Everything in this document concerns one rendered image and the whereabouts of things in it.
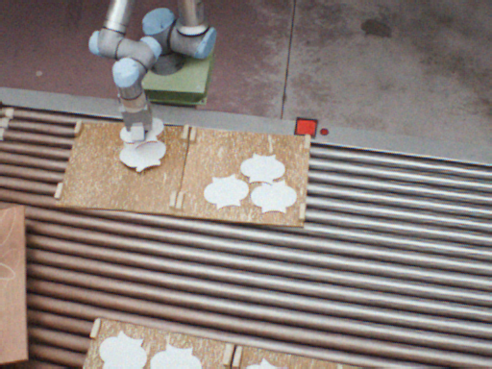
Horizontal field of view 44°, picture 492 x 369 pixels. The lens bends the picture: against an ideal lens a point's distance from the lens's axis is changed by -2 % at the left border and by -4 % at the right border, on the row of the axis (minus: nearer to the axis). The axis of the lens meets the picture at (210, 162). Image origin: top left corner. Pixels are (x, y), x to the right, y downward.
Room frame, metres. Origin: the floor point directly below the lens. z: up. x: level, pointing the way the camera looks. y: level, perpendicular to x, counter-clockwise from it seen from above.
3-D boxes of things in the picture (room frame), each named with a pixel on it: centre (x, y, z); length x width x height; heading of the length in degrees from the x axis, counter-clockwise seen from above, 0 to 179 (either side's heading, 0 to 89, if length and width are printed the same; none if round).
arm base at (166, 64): (1.67, 0.11, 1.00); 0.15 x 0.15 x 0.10
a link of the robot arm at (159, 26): (1.67, 0.10, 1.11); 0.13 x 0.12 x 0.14; 58
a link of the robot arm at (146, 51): (1.36, 0.17, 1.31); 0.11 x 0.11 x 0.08; 58
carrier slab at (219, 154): (1.11, -0.11, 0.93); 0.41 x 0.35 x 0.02; 75
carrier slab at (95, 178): (1.23, 0.29, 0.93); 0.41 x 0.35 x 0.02; 76
